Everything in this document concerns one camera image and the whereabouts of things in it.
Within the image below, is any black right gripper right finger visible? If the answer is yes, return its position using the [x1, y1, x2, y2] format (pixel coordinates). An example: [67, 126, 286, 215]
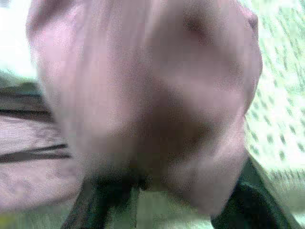
[211, 159, 296, 229]

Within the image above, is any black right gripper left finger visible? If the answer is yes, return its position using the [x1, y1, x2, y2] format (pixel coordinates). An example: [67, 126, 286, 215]
[61, 174, 148, 229]

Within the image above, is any pink cartoon print bedsheet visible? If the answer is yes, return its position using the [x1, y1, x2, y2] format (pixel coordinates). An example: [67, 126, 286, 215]
[0, 0, 263, 215]

